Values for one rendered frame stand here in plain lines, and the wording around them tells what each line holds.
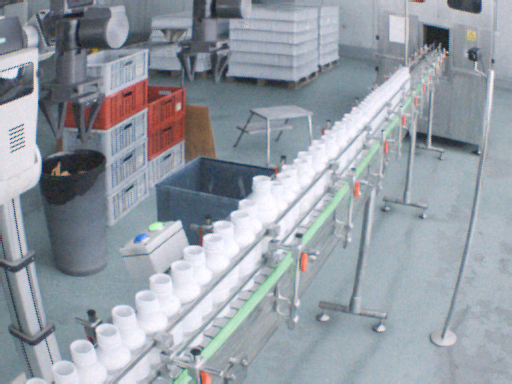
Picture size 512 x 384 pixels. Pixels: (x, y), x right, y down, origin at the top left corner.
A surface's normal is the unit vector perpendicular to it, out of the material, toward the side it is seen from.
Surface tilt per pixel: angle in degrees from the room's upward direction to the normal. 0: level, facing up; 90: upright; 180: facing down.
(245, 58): 90
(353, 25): 90
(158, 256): 70
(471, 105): 90
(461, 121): 90
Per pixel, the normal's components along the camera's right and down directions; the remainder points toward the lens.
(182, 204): -0.40, 0.33
